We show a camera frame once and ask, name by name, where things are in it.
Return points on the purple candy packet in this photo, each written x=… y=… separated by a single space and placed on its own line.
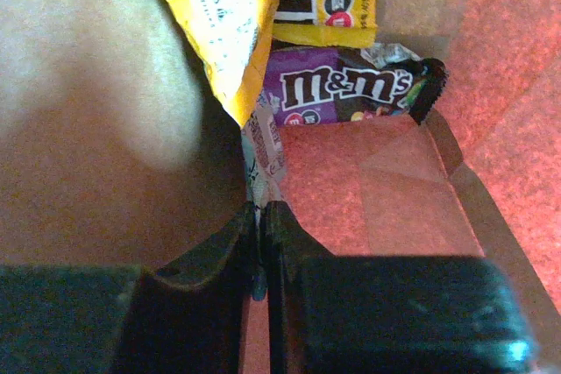
x=313 y=85

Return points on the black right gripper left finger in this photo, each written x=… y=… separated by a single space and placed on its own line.
x=185 y=317

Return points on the yellow candy packet back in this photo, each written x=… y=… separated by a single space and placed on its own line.
x=233 y=40

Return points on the red brown paper bag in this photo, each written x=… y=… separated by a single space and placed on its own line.
x=114 y=151

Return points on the white printed snack packet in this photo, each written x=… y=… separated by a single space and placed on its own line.
x=265 y=164

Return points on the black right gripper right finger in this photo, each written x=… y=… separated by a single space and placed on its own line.
x=386 y=314

